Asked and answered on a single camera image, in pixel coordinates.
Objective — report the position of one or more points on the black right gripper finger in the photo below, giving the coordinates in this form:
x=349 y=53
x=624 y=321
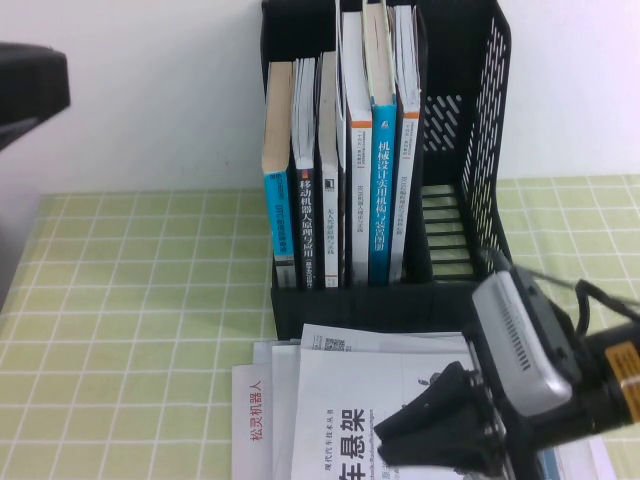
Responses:
x=440 y=400
x=440 y=447

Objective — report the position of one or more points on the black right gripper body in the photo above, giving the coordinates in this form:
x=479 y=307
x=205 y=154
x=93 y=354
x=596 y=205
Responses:
x=500 y=435

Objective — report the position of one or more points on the car suspension book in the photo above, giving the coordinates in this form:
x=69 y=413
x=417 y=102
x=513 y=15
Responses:
x=340 y=400

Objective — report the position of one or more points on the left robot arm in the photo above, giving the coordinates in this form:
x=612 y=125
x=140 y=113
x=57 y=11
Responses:
x=30 y=90

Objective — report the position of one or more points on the black plastic book holder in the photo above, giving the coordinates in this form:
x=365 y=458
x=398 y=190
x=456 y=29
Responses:
x=350 y=310

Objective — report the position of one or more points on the slim white orange-band book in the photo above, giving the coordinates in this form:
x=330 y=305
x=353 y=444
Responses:
x=402 y=200

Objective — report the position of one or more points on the thin white spine book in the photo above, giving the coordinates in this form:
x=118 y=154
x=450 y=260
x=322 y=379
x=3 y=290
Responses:
x=330 y=225

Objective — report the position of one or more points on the blue spine mechanical book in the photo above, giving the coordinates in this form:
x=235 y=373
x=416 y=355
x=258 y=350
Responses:
x=382 y=200

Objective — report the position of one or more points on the thick white orange-band book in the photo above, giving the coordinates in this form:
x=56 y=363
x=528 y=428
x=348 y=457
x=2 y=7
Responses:
x=360 y=200

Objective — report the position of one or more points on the black spine robot book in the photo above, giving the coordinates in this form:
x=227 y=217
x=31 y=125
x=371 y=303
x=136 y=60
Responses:
x=306 y=225

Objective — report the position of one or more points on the cyan spine book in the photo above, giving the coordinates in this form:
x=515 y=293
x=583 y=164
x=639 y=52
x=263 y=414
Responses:
x=280 y=215

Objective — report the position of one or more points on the plain white magazine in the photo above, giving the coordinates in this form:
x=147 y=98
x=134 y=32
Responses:
x=282 y=400

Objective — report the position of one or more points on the green checked tablecloth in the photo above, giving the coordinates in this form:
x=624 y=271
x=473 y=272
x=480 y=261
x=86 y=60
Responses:
x=125 y=300

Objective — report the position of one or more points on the tall thin white sheet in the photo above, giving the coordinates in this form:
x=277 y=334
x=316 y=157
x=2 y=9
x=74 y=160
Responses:
x=340 y=75

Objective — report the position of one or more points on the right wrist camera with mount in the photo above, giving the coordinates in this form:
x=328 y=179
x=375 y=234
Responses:
x=520 y=340

